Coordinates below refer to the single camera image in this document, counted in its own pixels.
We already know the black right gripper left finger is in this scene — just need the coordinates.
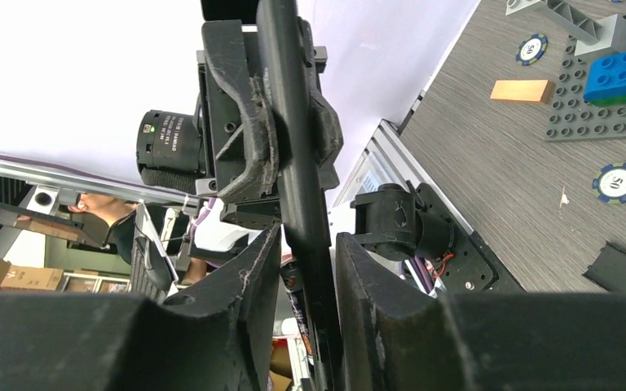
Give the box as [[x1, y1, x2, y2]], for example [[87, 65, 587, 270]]
[[0, 226, 280, 390]]

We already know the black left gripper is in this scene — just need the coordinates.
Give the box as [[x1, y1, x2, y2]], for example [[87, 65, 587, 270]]
[[196, 16, 343, 227]]

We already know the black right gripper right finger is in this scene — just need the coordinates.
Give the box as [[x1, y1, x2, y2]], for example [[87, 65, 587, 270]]
[[336, 233, 626, 390]]

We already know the black remote control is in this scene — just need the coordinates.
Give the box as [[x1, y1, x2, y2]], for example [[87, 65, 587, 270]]
[[257, 1, 345, 390]]

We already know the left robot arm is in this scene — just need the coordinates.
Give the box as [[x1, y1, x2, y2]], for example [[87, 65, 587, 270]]
[[136, 20, 456, 261]]

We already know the person in background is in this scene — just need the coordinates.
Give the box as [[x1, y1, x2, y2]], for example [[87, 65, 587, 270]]
[[60, 193, 137, 265]]

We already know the cardboard box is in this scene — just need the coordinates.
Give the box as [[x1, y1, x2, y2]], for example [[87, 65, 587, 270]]
[[0, 260, 64, 291]]

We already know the black battery cover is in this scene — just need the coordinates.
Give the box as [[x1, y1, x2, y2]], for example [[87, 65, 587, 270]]
[[583, 242, 626, 296]]

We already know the orange wooden block near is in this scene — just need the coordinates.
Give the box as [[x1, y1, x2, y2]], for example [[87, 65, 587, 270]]
[[490, 80, 555, 103]]

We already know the white poker chip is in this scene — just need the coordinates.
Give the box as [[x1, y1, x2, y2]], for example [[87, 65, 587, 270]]
[[515, 33, 549, 66]]

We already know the blue poker chip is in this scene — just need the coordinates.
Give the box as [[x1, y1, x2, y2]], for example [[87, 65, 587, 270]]
[[592, 162, 626, 204]]

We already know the grey building baseplate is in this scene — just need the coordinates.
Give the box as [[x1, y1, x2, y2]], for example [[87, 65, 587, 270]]
[[544, 13, 626, 143]]

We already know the grey building brick piece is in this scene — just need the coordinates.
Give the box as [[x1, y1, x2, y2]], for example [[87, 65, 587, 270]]
[[505, 0, 626, 61]]

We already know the green building brick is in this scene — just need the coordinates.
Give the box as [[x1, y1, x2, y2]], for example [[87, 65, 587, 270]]
[[586, 95, 626, 108]]

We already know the blue building brick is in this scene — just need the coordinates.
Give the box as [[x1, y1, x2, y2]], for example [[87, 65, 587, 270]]
[[584, 52, 626, 100]]

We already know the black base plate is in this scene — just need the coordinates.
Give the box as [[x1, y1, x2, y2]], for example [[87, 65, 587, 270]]
[[416, 183, 523, 293]]

